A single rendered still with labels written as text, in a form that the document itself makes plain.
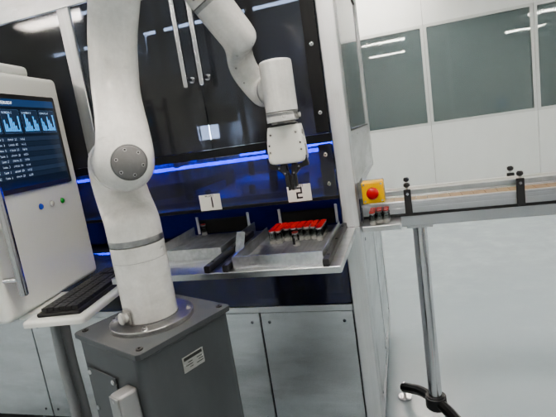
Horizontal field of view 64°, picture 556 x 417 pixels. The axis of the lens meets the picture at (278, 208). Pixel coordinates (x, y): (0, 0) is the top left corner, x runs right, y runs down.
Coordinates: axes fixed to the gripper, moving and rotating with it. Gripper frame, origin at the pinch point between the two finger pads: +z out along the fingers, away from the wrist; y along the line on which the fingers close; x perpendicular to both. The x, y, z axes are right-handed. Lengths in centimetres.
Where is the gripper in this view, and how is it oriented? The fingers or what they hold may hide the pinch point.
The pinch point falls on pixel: (291, 182)
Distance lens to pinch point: 118.3
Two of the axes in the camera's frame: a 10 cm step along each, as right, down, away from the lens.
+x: -2.6, 2.0, -9.4
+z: 1.5, 9.7, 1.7
